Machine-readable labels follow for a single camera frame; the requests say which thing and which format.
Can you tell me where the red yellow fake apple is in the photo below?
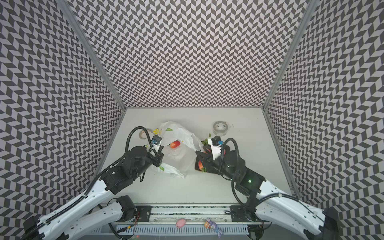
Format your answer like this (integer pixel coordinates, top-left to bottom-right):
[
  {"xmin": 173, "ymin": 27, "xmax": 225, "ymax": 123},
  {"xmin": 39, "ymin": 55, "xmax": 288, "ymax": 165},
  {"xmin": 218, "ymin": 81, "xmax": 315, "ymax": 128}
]
[{"xmin": 198, "ymin": 161, "xmax": 207, "ymax": 172}]

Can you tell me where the yellow fake pear with leaves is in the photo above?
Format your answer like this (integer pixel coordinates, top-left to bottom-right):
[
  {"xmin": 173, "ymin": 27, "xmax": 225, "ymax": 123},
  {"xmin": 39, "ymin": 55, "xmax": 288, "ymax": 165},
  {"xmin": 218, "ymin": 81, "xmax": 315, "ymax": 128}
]
[{"xmin": 202, "ymin": 133, "xmax": 212, "ymax": 146}]

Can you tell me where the red orange fake strawberry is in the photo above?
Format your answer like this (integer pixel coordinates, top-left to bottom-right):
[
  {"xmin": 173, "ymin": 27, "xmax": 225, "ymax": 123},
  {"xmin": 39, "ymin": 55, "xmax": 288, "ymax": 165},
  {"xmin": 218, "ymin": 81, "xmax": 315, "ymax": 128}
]
[{"xmin": 170, "ymin": 140, "xmax": 181, "ymax": 149}]

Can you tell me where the white lemon-print plastic bag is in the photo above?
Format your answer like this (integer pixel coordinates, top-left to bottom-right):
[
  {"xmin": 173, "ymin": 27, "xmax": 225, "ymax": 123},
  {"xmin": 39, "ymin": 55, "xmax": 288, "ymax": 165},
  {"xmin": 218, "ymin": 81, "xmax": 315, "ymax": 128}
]
[{"xmin": 150, "ymin": 121, "xmax": 203, "ymax": 179}]

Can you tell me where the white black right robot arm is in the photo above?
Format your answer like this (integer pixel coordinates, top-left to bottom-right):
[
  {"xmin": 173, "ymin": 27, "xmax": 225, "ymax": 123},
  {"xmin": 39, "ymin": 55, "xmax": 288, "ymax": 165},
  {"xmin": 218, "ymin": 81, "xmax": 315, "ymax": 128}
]
[{"xmin": 196, "ymin": 150, "xmax": 340, "ymax": 240}]

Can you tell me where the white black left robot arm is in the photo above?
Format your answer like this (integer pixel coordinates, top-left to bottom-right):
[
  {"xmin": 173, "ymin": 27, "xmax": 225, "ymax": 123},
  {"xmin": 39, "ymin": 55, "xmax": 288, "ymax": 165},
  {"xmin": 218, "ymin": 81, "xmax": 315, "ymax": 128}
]
[{"xmin": 22, "ymin": 145, "xmax": 164, "ymax": 240}]

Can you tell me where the black square tray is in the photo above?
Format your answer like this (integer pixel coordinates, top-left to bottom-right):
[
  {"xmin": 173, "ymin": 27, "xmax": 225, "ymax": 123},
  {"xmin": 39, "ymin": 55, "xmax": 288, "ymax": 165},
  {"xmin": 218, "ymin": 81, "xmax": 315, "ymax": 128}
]
[{"xmin": 195, "ymin": 145, "xmax": 233, "ymax": 177}]

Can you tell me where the beige masking tape roll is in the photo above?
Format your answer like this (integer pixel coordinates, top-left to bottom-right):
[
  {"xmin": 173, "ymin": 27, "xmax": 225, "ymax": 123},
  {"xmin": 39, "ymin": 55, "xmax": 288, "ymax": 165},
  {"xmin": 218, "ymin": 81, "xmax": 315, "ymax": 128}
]
[{"xmin": 139, "ymin": 129, "xmax": 153, "ymax": 140}]

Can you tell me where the clear packing tape roll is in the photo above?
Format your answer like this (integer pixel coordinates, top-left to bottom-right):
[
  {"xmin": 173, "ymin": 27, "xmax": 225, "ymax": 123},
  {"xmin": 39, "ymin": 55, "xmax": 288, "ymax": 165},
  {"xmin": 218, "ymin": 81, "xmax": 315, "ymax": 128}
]
[{"xmin": 213, "ymin": 121, "xmax": 229, "ymax": 137}]

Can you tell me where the purple octopus toy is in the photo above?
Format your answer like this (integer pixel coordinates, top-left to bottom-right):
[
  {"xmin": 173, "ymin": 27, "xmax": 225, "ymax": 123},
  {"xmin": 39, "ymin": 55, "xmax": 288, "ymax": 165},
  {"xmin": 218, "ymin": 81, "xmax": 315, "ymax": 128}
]
[{"xmin": 204, "ymin": 218, "xmax": 224, "ymax": 239}]

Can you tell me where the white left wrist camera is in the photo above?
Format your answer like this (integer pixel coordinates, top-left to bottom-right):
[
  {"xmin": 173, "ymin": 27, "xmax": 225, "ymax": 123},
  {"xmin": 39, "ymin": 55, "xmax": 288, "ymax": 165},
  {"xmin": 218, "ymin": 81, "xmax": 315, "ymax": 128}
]
[{"xmin": 151, "ymin": 135, "xmax": 164, "ymax": 153}]

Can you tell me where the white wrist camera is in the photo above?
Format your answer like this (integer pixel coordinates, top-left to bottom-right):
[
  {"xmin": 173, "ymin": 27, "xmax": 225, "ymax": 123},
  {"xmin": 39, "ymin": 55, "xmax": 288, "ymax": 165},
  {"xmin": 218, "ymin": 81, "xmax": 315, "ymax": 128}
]
[
  {"xmin": 208, "ymin": 136, "xmax": 224, "ymax": 161},
  {"xmin": 151, "ymin": 135, "xmax": 164, "ymax": 153}
]

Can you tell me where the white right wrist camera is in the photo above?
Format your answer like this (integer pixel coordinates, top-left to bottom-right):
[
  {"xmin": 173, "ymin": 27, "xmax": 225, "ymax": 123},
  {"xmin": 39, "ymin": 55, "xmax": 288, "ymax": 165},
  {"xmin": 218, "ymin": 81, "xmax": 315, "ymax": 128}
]
[{"xmin": 208, "ymin": 136, "xmax": 224, "ymax": 161}]

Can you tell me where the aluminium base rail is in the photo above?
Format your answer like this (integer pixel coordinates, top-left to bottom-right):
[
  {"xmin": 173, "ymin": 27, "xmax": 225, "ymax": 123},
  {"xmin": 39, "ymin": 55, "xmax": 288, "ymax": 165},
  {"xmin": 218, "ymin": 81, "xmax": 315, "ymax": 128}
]
[{"xmin": 136, "ymin": 203, "xmax": 277, "ymax": 226}]

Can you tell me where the pink toy on rail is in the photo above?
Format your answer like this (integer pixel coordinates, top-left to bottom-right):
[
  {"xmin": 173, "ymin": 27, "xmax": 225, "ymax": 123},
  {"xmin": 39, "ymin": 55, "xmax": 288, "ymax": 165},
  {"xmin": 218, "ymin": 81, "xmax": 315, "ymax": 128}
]
[{"xmin": 176, "ymin": 219, "xmax": 187, "ymax": 229}]

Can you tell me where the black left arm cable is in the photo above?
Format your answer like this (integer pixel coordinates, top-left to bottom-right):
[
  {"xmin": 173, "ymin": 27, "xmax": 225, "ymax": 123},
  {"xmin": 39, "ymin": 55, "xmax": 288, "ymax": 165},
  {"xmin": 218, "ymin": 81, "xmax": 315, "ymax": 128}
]
[{"xmin": 20, "ymin": 125, "xmax": 158, "ymax": 240}]

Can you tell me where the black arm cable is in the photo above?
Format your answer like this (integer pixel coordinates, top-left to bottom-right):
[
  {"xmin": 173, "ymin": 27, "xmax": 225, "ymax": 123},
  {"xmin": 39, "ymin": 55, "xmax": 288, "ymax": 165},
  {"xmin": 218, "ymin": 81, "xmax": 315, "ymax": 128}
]
[
  {"xmin": 20, "ymin": 125, "xmax": 158, "ymax": 240},
  {"xmin": 218, "ymin": 137, "xmax": 325, "ymax": 217}
]

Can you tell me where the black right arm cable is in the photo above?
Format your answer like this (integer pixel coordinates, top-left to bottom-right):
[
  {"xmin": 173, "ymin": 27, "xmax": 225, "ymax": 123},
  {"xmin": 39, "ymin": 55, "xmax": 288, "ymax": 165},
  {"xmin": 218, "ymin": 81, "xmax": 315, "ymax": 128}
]
[{"xmin": 218, "ymin": 137, "xmax": 325, "ymax": 217}]

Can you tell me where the aluminium corner post left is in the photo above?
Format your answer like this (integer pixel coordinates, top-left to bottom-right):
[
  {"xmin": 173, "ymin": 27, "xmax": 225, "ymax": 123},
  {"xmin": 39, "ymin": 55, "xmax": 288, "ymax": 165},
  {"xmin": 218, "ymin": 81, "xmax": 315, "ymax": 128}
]
[{"xmin": 55, "ymin": 0, "xmax": 126, "ymax": 111}]

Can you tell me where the aluminium corner post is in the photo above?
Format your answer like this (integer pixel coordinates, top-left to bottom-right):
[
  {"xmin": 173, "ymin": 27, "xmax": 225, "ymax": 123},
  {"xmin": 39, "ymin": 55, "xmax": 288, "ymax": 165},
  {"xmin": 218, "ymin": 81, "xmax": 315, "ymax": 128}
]
[
  {"xmin": 55, "ymin": 0, "xmax": 126, "ymax": 111},
  {"xmin": 263, "ymin": 0, "xmax": 320, "ymax": 111}
]

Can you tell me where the aluminium corner post right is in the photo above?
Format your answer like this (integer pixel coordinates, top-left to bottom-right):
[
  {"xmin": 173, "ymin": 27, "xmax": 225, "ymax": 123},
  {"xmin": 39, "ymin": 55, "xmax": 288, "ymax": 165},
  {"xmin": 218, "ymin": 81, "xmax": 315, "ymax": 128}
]
[{"xmin": 263, "ymin": 0, "xmax": 320, "ymax": 111}]

